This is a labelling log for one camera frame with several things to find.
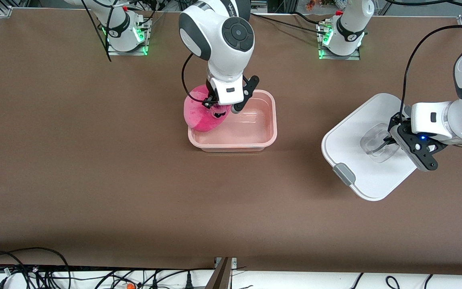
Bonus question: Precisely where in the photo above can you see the black cable across table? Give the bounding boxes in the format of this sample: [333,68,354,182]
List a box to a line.
[251,11,332,37]

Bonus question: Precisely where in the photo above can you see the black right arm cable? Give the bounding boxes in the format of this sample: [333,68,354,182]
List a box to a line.
[79,0,212,106]

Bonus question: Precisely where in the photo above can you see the pink translucent plastic box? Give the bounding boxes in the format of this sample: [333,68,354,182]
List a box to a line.
[188,90,278,152]

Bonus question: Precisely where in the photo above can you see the pink plush toy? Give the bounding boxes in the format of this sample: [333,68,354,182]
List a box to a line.
[184,84,231,133]

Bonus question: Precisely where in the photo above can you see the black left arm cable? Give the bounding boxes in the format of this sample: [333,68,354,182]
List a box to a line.
[399,23,462,120]

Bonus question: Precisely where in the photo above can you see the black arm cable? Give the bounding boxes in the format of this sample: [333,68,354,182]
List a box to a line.
[79,0,212,106]
[399,23,462,120]

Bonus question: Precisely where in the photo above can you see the black looped floor cable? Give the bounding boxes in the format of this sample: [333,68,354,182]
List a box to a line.
[0,247,72,289]

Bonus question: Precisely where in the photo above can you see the black rail strip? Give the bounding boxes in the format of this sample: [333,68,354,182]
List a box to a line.
[0,264,215,275]

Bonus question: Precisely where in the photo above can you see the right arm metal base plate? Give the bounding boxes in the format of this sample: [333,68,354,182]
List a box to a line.
[106,18,151,56]

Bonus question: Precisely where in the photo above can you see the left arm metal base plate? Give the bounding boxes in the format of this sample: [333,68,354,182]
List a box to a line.
[317,20,361,61]

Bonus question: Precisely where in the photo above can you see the aluminium profile beam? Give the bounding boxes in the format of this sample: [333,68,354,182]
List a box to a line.
[205,257,237,289]

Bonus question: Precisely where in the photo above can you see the white box lid grey latches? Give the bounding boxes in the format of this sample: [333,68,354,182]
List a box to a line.
[321,93,419,201]

